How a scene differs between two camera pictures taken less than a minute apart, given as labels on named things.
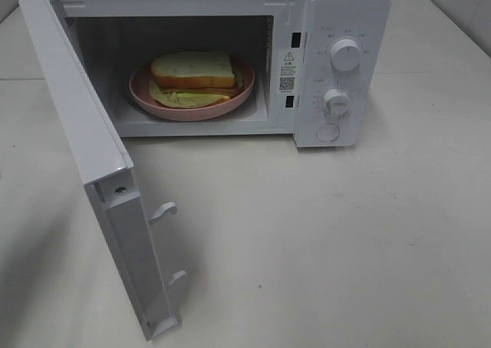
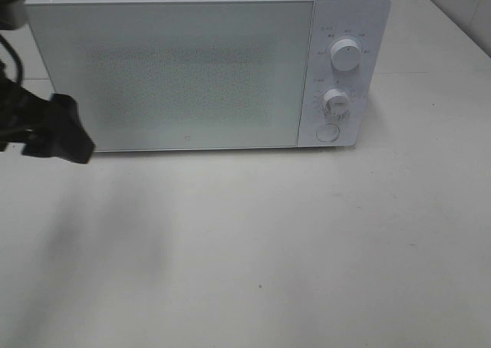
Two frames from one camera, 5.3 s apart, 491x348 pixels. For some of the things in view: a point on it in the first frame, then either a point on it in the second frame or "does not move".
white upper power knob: [345, 54] does not move
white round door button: [327, 132] does not move
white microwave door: [107, 171] to [169, 75]
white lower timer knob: [336, 103] does not move
